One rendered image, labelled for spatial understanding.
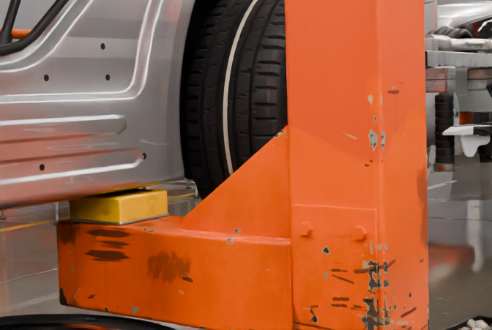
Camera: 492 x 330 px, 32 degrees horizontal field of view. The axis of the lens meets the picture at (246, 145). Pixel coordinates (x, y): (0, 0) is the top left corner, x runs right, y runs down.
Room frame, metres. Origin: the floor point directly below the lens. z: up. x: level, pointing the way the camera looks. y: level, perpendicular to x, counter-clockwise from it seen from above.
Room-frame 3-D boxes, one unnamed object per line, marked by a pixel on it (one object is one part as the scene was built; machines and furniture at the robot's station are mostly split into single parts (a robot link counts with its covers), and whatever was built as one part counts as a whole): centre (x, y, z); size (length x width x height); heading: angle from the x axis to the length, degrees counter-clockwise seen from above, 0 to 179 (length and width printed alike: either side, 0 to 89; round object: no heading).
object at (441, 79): (1.68, -0.36, 0.93); 0.09 x 0.05 x 0.05; 55
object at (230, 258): (1.53, 0.10, 0.69); 0.52 x 0.17 x 0.35; 55
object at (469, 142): (1.65, -0.42, 0.81); 0.09 x 0.03 x 0.06; 109
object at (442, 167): (1.67, -0.38, 0.83); 0.04 x 0.04 x 0.16
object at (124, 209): (1.63, 0.24, 0.71); 0.14 x 0.14 x 0.05; 55
